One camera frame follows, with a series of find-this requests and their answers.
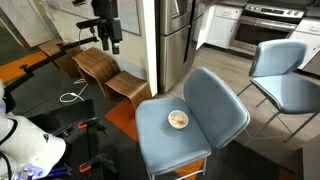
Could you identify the white bowl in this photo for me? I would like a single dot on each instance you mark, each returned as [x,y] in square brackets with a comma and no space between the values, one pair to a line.
[178,114]

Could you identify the black orange clamp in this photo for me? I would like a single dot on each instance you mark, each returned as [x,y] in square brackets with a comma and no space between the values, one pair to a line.
[90,122]
[98,159]

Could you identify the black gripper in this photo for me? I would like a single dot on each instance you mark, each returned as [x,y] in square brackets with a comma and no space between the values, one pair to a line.
[106,12]

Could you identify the stainless steel oven range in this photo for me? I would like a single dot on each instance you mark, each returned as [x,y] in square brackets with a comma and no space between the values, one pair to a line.
[263,20]

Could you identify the stainless steel refrigerator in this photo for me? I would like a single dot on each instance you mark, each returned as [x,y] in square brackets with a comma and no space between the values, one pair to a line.
[178,24]

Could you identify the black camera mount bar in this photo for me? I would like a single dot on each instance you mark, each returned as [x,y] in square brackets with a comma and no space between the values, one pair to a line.
[29,69]

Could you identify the white cabinet right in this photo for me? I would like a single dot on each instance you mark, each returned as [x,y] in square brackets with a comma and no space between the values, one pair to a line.
[308,31]

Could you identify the blue upholstered chair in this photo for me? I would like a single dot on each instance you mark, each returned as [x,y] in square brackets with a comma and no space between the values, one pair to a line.
[216,117]

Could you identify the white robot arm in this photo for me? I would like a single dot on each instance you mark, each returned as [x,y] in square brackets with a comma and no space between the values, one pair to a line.
[27,151]

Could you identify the white kitchen cabinet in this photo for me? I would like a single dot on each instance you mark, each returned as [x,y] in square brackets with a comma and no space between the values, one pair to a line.
[218,25]

